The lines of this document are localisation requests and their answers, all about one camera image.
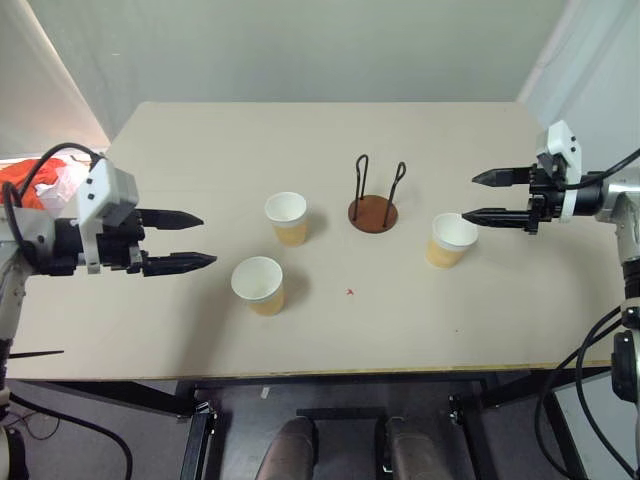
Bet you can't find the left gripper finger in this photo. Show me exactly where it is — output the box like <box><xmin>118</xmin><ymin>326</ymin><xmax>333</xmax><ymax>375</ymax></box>
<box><xmin>143</xmin><ymin>251</ymin><xmax>219</xmax><ymax>278</ymax></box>
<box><xmin>140</xmin><ymin>208</ymin><xmax>206</xmax><ymax>233</ymax></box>

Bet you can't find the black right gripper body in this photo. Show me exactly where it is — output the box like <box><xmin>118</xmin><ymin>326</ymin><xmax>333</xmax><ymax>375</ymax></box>
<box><xmin>524</xmin><ymin>164</ymin><xmax>565</xmax><ymax>235</ymax></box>

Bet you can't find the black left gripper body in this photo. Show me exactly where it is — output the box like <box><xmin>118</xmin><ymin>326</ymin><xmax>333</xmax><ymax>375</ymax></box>
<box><xmin>95</xmin><ymin>208</ymin><xmax>152</xmax><ymax>277</ymax></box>

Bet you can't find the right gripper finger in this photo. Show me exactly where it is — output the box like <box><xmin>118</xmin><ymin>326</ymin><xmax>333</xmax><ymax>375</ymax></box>
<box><xmin>471</xmin><ymin>166</ymin><xmax>533</xmax><ymax>189</ymax></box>
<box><xmin>460</xmin><ymin>207</ymin><xmax>533</xmax><ymax>231</ymax></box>

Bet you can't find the yellow paper cup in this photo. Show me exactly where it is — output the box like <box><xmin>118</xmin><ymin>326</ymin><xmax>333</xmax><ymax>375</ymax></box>
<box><xmin>425</xmin><ymin>212</ymin><xmax>480</xmax><ymax>270</ymax></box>
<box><xmin>230</xmin><ymin>256</ymin><xmax>287</xmax><ymax>318</ymax></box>
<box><xmin>264</xmin><ymin>191</ymin><xmax>309</xmax><ymax>248</ymax></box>

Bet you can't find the orange cloth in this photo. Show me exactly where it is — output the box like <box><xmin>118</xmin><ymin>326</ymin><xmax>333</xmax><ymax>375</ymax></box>
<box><xmin>0</xmin><ymin>158</ymin><xmax>71</xmax><ymax>212</ymax></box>

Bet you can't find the dark rounded shape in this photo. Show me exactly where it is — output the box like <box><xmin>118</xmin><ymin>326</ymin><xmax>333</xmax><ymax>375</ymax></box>
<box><xmin>256</xmin><ymin>415</ymin><xmax>320</xmax><ymax>480</ymax></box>
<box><xmin>386</xmin><ymin>415</ymin><xmax>477</xmax><ymax>480</ymax></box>

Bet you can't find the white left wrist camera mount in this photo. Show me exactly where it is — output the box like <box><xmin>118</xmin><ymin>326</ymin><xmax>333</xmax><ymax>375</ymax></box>
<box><xmin>74</xmin><ymin>157</ymin><xmax>140</xmax><ymax>276</ymax></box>

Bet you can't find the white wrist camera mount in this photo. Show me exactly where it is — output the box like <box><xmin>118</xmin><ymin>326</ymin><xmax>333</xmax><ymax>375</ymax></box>
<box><xmin>535</xmin><ymin>119</ymin><xmax>584</xmax><ymax>224</ymax></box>
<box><xmin>74</xmin><ymin>157</ymin><xmax>140</xmax><ymax>276</ymax></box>

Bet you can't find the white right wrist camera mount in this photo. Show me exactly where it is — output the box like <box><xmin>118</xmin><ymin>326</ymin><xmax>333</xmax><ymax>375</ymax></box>
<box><xmin>535</xmin><ymin>119</ymin><xmax>584</xmax><ymax>224</ymax></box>

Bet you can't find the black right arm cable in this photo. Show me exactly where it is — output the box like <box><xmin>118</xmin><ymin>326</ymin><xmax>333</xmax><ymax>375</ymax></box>
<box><xmin>563</xmin><ymin>147</ymin><xmax>640</xmax><ymax>191</ymax></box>

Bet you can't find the brown cup holder stand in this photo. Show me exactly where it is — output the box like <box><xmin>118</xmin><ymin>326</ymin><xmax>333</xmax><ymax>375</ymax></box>
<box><xmin>347</xmin><ymin>154</ymin><xmax>408</xmax><ymax>235</ymax></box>

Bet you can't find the black table frame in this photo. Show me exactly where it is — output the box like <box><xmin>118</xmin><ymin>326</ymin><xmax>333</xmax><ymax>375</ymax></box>
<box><xmin>0</xmin><ymin>366</ymin><xmax>626</xmax><ymax>480</ymax></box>

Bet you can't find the black hanging cable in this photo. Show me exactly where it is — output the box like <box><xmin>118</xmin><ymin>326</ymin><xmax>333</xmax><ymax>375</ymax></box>
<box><xmin>574</xmin><ymin>329</ymin><xmax>640</xmax><ymax>479</ymax></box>
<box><xmin>533</xmin><ymin>305</ymin><xmax>624</xmax><ymax>480</ymax></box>

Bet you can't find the black floor cable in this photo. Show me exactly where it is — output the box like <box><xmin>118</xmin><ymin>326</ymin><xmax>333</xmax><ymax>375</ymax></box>
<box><xmin>0</xmin><ymin>391</ymin><xmax>135</xmax><ymax>480</ymax></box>

